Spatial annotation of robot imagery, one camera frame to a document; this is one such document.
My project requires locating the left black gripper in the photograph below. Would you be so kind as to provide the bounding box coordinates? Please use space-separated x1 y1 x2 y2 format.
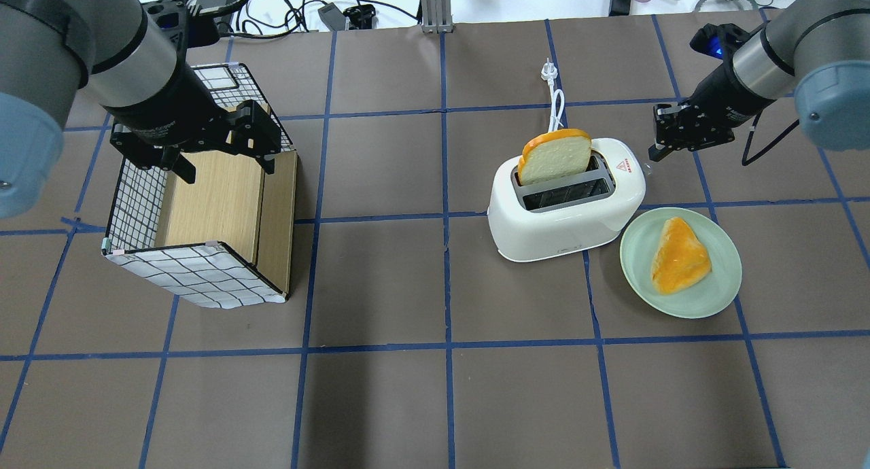
109 61 282 184

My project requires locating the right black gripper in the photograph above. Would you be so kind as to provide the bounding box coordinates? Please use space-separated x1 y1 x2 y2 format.
648 65 774 162

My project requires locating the white toaster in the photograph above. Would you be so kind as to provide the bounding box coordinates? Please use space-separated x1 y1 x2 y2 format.
487 138 646 262

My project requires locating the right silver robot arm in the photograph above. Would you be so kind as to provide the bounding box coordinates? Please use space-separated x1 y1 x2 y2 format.
648 0 869 162

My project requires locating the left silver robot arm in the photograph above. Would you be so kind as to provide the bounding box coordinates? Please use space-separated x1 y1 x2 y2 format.
1 0 285 218

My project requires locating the toast slice in toaster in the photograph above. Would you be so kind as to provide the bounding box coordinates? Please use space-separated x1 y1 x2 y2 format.
518 128 591 186

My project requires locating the grid fabric wooden basket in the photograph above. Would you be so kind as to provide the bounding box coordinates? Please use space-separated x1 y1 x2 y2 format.
102 63 300 310

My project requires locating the orange bread on plate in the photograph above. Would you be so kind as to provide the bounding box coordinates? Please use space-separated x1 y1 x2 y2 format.
650 216 712 295

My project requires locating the light green plate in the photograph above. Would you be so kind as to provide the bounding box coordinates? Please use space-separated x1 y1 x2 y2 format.
619 207 742 318

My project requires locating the white toaster power cable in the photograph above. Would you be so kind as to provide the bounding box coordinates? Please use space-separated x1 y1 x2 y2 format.
539 58 567 134

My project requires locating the aluminium frame post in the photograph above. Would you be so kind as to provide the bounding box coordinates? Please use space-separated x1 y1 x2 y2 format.
419 0 454 33

